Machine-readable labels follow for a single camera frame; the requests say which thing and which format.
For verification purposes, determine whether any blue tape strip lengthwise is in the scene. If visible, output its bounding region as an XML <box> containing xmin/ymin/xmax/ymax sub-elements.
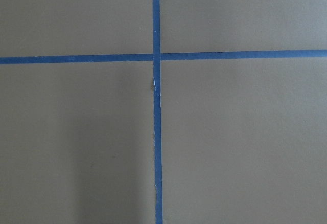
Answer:
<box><xmin>152</xmin><ymin>0</ymin><xmax>164</xmax><ymax>223</ymax></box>

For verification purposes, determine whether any blue tape strip crosswise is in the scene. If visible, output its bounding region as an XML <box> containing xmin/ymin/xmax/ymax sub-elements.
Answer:
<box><xmin>1</xmin><ymin>50</ymin><xmax>326</xmax><ymax>64</ymax></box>

